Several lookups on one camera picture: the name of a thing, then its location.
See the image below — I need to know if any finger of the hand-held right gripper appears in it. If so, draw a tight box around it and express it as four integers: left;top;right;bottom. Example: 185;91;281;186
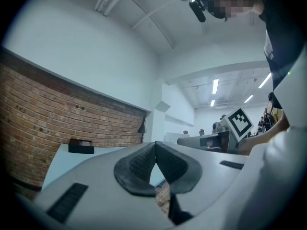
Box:
177;132;222;151

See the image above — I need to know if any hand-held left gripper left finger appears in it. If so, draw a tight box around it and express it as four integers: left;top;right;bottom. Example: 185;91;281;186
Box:
33;141;176;230

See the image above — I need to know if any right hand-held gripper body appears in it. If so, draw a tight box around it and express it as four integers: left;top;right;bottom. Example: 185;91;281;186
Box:
218;108;254;154

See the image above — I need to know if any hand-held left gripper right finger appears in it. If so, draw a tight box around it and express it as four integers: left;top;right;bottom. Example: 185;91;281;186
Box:
155;141;250;219

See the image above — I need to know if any person's right forearm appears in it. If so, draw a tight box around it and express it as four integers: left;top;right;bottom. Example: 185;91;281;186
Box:
238;109;291;156

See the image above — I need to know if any light blue table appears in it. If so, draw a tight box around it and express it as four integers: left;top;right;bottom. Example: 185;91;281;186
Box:
42;142;166;192

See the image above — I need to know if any black box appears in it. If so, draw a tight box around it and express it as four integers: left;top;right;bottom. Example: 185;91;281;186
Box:
68;138;95;155

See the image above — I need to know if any black desk lamp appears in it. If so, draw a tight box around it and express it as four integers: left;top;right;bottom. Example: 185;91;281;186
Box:
137;115;148;144

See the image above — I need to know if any person's black shirt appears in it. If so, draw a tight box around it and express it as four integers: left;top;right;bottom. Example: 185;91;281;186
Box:
258;0;307;110

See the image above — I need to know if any person's head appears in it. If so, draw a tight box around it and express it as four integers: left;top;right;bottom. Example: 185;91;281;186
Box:
198;0;265;22

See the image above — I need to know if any black head camera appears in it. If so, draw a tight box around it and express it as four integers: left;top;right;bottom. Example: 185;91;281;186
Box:
189;0;207;23

